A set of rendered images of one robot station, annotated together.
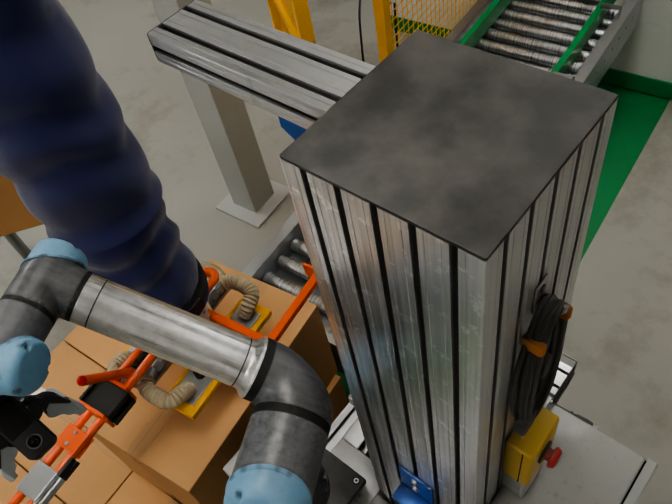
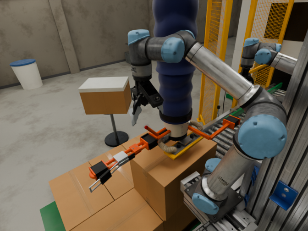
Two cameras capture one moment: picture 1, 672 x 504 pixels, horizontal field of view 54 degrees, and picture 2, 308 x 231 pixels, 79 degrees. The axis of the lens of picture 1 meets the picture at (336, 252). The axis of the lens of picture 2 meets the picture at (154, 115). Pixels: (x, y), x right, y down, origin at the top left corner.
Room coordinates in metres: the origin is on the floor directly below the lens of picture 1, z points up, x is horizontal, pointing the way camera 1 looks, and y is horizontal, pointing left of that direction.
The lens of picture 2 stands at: (-0.13, 0.41, 1.96)
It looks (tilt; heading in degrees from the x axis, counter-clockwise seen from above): 32 degrees down; 9
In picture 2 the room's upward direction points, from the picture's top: 4 degrees counter-clockwise
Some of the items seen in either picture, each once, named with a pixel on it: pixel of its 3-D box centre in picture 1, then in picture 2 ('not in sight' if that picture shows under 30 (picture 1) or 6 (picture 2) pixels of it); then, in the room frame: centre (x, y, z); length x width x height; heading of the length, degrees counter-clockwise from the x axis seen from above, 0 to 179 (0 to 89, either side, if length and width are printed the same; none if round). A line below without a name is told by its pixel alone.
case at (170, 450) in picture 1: (221, 393); (173, 167); (0.98, 0.44, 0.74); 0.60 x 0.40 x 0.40; 138
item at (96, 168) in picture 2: not in sight; (99, 170); (0.53, 0.83, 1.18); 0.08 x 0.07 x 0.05; 138
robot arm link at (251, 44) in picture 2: not in sight; (250, 48); (1.09, -0.02, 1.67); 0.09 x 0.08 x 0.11; 60
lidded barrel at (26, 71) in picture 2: not in sight; (28, 74); (4.51, 4.63, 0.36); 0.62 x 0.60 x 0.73; 129
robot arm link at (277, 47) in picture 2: not in sight; (268, 50); (1.02, -0.10, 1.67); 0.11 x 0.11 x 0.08; 60
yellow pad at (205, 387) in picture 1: (217, 352); (185, 142); (0.91, 0.35, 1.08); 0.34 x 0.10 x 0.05; 138
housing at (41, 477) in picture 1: (41, 483); (121, 158); (0.63, 0.74, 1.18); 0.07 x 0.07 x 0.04; 48
